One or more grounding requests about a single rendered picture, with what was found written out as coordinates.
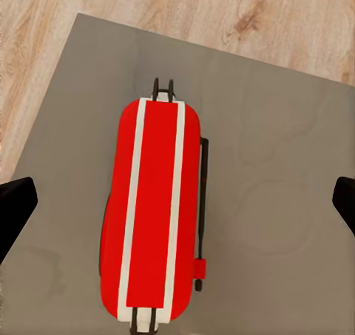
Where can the coffee table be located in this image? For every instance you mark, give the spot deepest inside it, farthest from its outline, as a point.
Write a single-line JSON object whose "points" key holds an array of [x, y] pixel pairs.
{"points": [[280, 259]]}

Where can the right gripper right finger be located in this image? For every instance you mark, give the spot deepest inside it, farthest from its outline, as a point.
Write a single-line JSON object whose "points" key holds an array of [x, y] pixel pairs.
{"points": [[344, 200]]}

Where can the radio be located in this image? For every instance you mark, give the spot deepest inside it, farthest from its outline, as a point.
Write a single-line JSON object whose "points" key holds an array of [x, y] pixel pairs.
{"points": [[147, 250]]}

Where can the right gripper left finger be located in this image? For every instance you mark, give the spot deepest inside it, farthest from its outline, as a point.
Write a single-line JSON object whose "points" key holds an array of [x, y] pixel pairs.
{"points": [[17, 202]]}

